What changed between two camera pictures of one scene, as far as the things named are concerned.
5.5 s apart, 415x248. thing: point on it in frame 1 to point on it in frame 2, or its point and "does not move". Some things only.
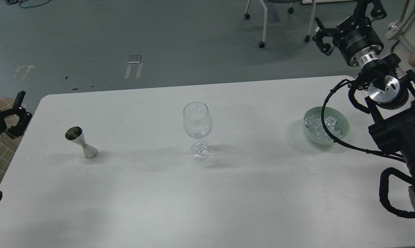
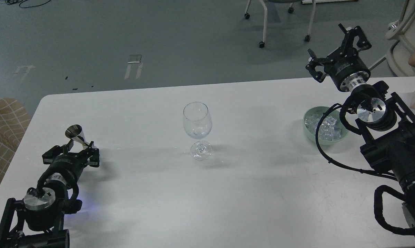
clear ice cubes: [314, 124] does not move
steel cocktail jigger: [75, 134] does not move
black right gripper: [354, 38] to [346, 61]
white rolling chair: [262, 44] does not move
